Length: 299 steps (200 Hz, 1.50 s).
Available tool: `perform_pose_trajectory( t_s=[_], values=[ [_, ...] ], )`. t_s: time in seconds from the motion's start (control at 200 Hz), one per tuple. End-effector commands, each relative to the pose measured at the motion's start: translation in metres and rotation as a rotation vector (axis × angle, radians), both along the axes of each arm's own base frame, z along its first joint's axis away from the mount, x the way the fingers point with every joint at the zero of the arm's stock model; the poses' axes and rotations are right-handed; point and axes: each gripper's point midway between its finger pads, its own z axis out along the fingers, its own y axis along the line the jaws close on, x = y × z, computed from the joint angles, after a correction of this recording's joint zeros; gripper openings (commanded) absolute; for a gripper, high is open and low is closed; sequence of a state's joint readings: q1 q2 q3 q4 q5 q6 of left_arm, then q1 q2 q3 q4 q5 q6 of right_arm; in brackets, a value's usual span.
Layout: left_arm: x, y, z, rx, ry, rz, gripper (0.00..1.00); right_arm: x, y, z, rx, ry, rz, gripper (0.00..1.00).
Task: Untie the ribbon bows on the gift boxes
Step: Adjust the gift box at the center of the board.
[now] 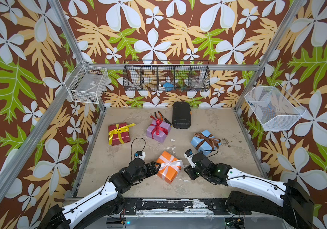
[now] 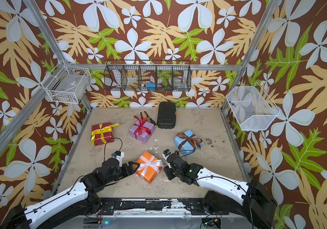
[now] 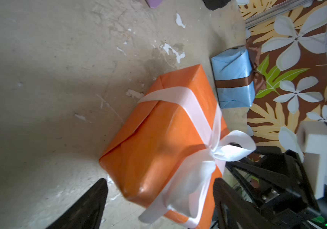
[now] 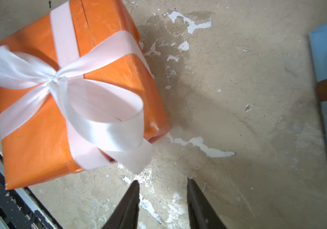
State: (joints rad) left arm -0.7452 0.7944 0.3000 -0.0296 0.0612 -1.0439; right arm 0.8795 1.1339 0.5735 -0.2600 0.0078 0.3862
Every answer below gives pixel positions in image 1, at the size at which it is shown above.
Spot black wire basket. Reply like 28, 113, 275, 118
122, 60, 211, 92

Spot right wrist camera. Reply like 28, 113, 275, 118
184, 149, 196, 169

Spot orange gift box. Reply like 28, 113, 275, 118
155, 151, 183, 184

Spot white wire basket left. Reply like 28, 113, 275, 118
65, 61, 110, 104

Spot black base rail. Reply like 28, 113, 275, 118
112, 197, 233, 216

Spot white wire basket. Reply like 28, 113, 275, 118
65, 61, 110, 104
245, 83, 306, 131

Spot light blue gift box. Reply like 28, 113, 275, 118
191, 130, 222, 156

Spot brown ribbon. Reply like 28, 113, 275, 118
194, 133, 221, 151

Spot white wire basket right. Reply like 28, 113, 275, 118
245, 83, 306, 131

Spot yellow satin ribbon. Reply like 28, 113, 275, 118
108, 123, 136, 146

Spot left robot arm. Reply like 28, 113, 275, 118
38, 158, 161, 229

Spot red satin ribbon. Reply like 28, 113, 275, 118
150, 115, 169, 139

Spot dark red gift box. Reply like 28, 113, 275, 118
108, 122, 131, 147

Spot black hard case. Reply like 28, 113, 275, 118
172, 102, 192, 129

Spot blue object in basket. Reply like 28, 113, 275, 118
163, 83, 174, 92

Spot purple gift box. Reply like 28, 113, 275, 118
146, 118, 171, 143

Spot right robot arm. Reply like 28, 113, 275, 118
184, 149, 314, 229

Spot orange handled pliers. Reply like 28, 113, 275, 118
154, 111, 172, 126

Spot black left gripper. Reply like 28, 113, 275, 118
131, 160, 161, 184

